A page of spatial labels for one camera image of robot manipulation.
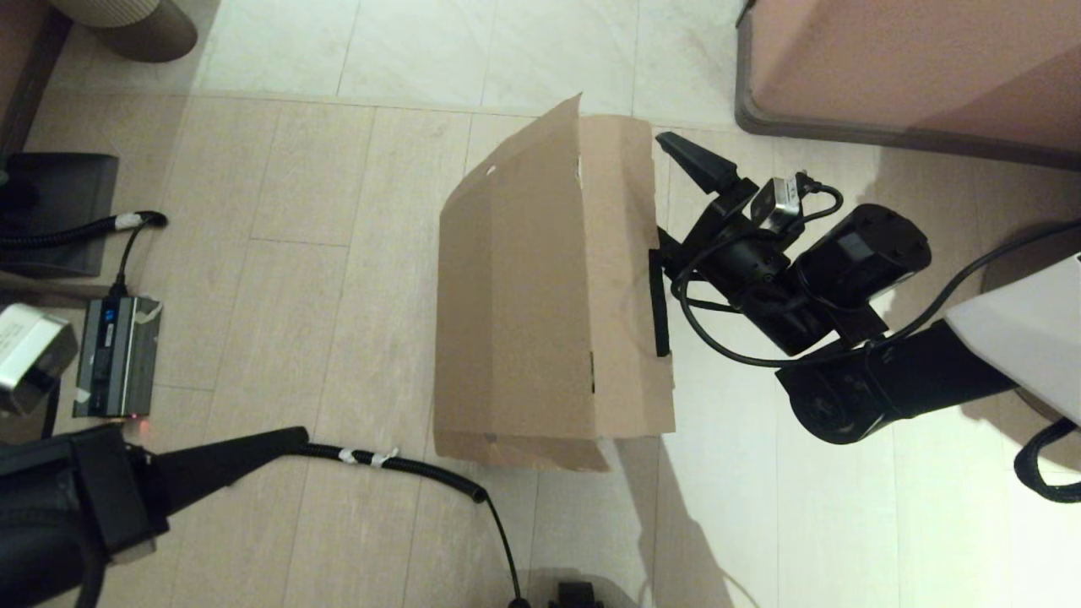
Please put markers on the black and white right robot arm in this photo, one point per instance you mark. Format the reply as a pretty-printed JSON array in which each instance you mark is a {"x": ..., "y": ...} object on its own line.
[{"x": 887, "y": 388}]

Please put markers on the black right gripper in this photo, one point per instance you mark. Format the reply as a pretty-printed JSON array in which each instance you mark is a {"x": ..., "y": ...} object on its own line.
[{"x": 743, "y": 262}]

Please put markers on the brown cardboard shoe box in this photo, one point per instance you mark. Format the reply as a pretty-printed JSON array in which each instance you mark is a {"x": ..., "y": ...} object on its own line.
[{"x": 524, "y": 295}]

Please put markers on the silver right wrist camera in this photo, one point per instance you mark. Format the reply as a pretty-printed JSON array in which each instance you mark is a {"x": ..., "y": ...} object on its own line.
[{"x": 777, "y": 203}]

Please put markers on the grey and black robot base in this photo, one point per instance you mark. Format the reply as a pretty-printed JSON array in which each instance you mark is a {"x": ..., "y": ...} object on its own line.
[{"x": 576, "y": 596}]

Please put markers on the brown wooden furniture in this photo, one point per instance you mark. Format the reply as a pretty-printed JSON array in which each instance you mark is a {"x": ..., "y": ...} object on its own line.
[{"x": 24, "y": 59}]

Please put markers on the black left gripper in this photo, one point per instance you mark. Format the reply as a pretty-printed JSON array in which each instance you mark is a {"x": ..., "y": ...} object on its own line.
[{"x": 118, "y": 490}]

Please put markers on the round dark brown stand base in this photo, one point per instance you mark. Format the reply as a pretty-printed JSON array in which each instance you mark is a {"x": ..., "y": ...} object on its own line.
[{"x": 1047, "y": 252}]

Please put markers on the round beige ribbed basket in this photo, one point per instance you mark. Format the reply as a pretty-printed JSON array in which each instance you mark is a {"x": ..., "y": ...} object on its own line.
[{"x": 135, "y": 25}]

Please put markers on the grey power inverter box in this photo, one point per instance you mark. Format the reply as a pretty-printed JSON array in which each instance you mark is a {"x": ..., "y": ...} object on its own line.
[{"x": 116, "y": 355}]

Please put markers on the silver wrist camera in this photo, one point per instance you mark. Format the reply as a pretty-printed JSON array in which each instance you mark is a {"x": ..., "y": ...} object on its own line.
[
  {"x": 29, "y": 355},
  {"x": 777, "y": 203}
]

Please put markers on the dark grey plastic bin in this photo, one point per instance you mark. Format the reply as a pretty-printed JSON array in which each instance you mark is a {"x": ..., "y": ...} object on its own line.
[{"x": 66, "y": 187}]

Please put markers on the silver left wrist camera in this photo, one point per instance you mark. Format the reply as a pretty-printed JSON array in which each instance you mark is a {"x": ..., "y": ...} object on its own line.
[{"x": 29, "y": 355}]

